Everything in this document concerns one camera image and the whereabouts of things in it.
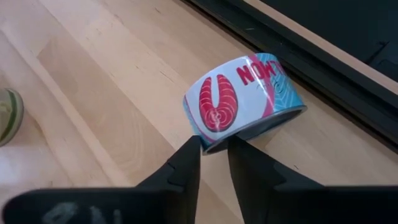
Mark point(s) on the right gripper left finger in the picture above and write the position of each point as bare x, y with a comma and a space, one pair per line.
174, 205

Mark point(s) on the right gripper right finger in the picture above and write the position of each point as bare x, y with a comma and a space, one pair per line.
280, 205

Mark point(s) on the short salmon can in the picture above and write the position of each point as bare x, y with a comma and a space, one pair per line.
248, 93

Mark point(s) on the mandarin oranges can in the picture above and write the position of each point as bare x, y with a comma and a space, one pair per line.
9, 118

